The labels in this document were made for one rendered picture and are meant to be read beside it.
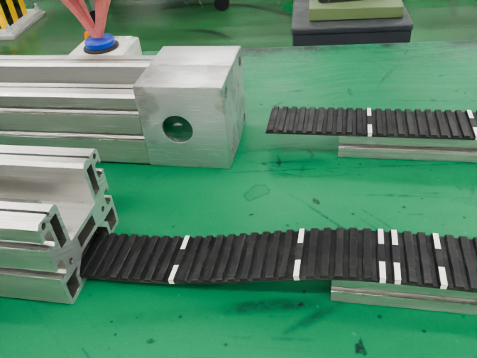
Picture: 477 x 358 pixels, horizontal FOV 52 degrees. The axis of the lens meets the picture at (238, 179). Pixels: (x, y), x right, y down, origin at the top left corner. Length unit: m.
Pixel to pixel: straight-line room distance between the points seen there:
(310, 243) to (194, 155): 0.19
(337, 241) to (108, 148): 0.28
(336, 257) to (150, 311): 0.15
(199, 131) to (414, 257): 0.24
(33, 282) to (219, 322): 0.15
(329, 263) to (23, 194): 0.27
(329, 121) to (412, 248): 0.19
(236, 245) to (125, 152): 0.19
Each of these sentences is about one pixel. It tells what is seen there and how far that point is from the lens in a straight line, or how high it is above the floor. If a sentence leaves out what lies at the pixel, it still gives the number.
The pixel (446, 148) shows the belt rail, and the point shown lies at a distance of 0.54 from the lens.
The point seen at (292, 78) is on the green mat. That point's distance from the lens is 0.69.
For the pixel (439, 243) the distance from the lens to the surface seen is 0.39.
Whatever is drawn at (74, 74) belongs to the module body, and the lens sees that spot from 0.61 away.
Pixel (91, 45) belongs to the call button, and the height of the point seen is 0.85.
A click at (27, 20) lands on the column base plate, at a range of 3.81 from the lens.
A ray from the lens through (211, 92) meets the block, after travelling 0.47.
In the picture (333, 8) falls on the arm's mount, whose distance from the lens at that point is 0.89.
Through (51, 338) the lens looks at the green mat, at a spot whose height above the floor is 0.78.
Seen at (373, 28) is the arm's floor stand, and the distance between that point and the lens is 0.87.
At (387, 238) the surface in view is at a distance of 0.39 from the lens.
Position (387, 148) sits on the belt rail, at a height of 0.79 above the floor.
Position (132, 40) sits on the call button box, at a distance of 0.71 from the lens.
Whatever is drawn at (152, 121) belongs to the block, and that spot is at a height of 0.84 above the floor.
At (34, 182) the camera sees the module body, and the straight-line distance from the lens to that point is 0.45.
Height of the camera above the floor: 1.08
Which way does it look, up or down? 37 degrees down
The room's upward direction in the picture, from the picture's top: 6 degrees counter-clockwise
